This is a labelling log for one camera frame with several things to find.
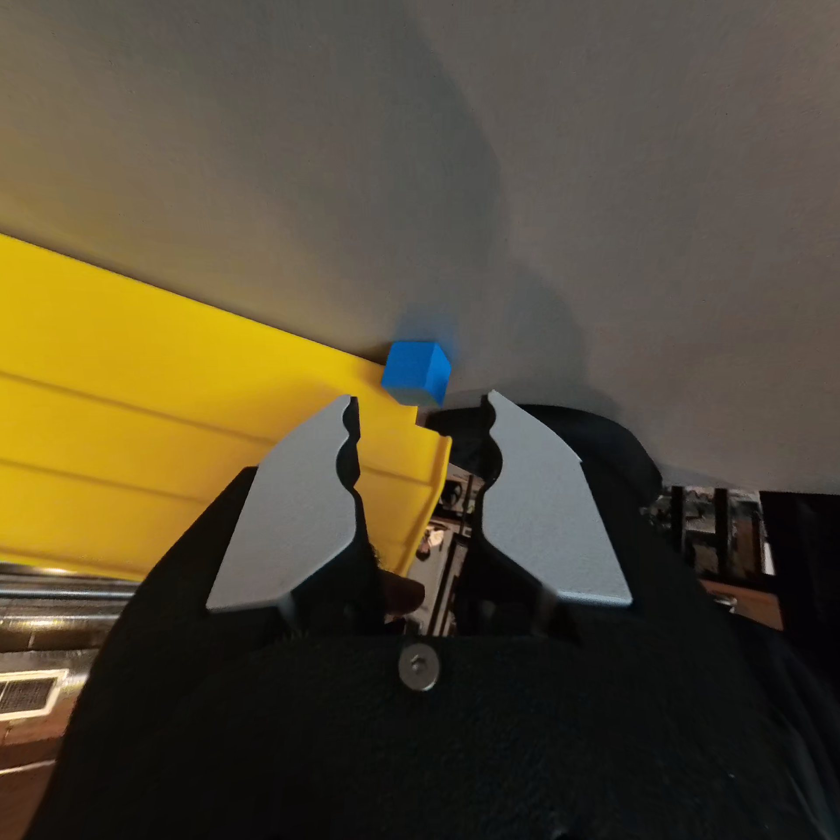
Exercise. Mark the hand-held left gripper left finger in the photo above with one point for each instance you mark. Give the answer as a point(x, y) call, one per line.
point(289, 525)

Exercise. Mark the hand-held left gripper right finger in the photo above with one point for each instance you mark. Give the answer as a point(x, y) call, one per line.
point(551, 519)

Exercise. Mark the tiny blue cube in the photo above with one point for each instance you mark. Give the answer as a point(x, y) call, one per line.
point(418, 370)

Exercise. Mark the yellow plastic bin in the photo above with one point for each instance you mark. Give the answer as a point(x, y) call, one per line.
point(145, 407)

